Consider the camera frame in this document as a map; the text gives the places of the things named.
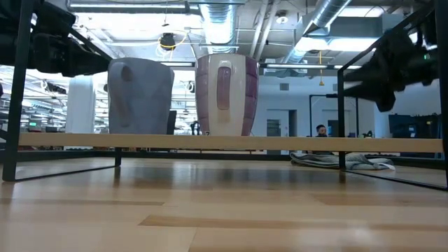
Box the black metal table frame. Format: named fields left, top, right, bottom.
left=0, top=149, right=448, bottom=171

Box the blue-grey mug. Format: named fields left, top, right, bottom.
left=106, top=57, right=175, bottom=135

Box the purple mug with white handle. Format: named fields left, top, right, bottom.
left=195, top=52, right=260, bottom=137

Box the black ceiling device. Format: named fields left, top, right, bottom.
left=159, top=31, right=177, bottom=52

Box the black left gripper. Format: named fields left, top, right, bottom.
left=33, top=33, right=111, bottom=78

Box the wooden shelf with black frame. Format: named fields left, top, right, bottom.
left=1, top=0, right=448, bottom=192

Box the silver ventilation duct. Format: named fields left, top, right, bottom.
left=198, top=0, right=243, bottom=55
left=279, top=0, right=353, bottom=67

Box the white pillar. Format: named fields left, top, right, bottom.
left=65, top=75, right=97, bottom=134

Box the grey folded cloth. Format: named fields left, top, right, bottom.
left=289, top=151, right=396, bottom=172

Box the black background rig frame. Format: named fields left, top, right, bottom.
left=309, top=93, right=360, bottom=138

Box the dark wall screen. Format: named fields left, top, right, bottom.
left=388, top=113, right=442, bottom=139

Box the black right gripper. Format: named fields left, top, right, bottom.
left=344, top=29, right=426, bottom=113

